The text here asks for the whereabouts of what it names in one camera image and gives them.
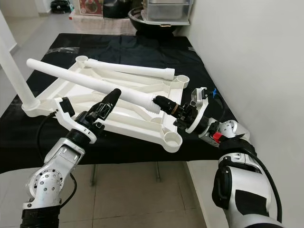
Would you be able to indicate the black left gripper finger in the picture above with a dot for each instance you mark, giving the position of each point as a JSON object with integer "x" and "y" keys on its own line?
{"x": 111, "y": 100}

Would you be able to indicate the white plastic table leg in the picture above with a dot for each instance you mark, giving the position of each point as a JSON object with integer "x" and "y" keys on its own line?
{"x": 19, "y": 78}
{"x": 90, "y": 83}
{"x": 133, "y": 70}

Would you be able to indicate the white plastic table top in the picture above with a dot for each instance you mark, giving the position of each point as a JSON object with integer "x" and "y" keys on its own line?
{"x": 47, "y": 95}

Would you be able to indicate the grey metal table leg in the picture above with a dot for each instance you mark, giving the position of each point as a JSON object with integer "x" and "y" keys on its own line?
{"x": 158, "y": 172}
{"x": 95, "y": 175}

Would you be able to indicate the black tablecloth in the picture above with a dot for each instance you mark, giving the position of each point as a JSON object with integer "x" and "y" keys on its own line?
{"x": 123, "y": 45}

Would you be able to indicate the clear tape strip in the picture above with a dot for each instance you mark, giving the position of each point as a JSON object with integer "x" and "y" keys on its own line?
{"x": 69, "y": 50}

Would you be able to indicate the beige covered bench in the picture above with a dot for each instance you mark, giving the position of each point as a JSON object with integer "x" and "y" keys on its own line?
{"x": 99, "y": 26}

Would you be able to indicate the black wok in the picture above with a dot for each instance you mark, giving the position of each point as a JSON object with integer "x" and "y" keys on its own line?
{"x": 137, "y": 23}

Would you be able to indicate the black bag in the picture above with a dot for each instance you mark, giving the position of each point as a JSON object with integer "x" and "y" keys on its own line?
{"x": 118, "y": 8}

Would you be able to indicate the clear plastic storage box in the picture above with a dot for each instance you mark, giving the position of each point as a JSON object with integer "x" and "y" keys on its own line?
{"x": 168, "y": 12}

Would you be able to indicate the red printed carton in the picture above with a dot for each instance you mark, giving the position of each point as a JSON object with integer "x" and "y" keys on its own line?
{"x": 90, "y": 7}

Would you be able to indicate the black object on floor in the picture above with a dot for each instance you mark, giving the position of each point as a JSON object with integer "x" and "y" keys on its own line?
{"x": 61, "y": 5}

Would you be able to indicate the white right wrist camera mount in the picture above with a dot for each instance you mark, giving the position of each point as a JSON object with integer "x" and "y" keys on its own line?
{"x": 198, "y": 97}

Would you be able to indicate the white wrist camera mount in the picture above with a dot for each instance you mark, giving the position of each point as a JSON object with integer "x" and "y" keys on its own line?
{"x": 198, "y": 97}
{"x": 69, "y": 121}

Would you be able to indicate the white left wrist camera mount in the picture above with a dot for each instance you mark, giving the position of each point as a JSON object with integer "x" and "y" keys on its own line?
{"x": 69, "y": 121}

